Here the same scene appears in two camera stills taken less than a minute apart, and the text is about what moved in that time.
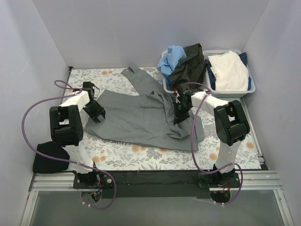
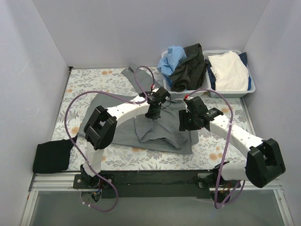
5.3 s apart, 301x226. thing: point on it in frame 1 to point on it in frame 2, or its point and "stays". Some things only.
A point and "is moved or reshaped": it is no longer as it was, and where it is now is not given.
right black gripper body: x=179 y=113 to x=186 y=120
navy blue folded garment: x=212 y=76 stays
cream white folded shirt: x=230 y=71 stays
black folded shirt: x=42 y=164 stays
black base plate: x=156 y=184 stays
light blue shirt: x=167 y=64 stays
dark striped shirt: x=191 y=70 stays
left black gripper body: x=94 y=112 to x=153 y=110
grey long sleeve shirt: x=146 y=119 is moved or reshaped
